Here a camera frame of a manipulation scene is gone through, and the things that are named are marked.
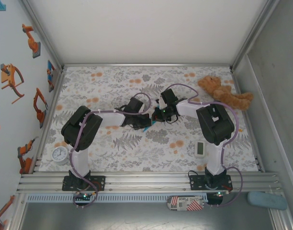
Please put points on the blue cloth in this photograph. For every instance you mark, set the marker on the blue cloth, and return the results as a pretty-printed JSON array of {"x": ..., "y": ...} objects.
[{"x": 145, "y": 130}]

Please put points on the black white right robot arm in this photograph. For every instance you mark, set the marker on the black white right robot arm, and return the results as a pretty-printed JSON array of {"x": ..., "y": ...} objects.
[{"x": 213, "y": 124}]

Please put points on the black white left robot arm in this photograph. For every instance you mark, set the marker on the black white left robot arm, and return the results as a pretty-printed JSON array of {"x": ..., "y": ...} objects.
[{"x": 79, "y": 129}]

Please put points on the floral patterned table mat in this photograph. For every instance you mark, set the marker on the floral patterned table mat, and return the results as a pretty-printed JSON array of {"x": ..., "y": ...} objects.
[{"x": 137, "y": 155}]

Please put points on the white digital timer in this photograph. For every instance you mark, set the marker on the white digital timer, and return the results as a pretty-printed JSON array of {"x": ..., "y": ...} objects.
[{"x": 199, "y": 149}]

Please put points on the brown plush teddy bear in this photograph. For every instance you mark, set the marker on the brown plush teddy bear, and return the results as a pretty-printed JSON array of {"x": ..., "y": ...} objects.
[{"x": 230, "y": 98}]

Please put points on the white round analog clock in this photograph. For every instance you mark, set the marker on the white round analog clock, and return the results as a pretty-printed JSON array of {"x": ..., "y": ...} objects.
[{"x": 60, "y": 155}]

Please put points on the newspaper print pencil case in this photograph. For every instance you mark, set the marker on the newspaper print pencil case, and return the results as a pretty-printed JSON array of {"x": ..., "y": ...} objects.
[{"x": 184, "y": 203}]

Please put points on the small lit circuit board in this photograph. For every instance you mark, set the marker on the small lit circuit board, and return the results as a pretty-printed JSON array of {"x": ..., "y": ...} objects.
[
  {"x": 84, "y": 196},
  {"x": 219, "y": 194}
]

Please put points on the blue orange robot sticker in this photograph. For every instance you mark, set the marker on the blue orange robot sticker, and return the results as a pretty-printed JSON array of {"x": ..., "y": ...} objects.
[{"x": 50, "y": 72}]

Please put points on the blue-grey sponge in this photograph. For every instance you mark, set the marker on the blue-grey sponge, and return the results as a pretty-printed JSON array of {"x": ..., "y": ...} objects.
[{"x": 267, "y": 200}]

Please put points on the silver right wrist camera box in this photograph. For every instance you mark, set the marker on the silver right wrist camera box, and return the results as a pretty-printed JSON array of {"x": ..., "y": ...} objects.
[{"x": 162, "y": 103}]

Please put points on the aluminium frame rail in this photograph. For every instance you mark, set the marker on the aluminium frame rail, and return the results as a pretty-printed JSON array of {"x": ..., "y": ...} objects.
[
  {"x": 146, "y": 64},
  {"x": 42, "y": 143},
  {"x": 247, "y": 119}
]

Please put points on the aluminium extrusion rail bed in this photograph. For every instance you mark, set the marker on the aluminium extrusion rail bed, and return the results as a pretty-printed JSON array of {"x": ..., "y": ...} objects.
[{"x": 149, "y": 183}]

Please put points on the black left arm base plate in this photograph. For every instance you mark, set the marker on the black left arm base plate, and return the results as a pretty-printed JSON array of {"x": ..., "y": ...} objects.
[{"x": 99, "y": 183}]

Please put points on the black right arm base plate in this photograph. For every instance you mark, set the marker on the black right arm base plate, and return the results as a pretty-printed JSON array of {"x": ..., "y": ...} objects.
[{"x": 195, "y": 182}]

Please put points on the aluminium frame post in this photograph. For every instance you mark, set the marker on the aluminium frame post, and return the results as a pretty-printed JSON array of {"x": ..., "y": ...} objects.
[
  {"x": 255, "y": 31},
  {"x": 42, "y": 31},
  {"x": 280, "y": 220},
  {"x": 17, "y": 210}
]

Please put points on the orange claw gripper wall sticker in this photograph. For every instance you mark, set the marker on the orange claw gripper wall sticker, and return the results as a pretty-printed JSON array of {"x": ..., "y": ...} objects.
[{"x": 8, "y": 77}]

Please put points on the small blue wall sticker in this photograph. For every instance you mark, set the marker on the small blue wall sticker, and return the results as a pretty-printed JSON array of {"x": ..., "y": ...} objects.
[{"x": 1, "y": 6}]

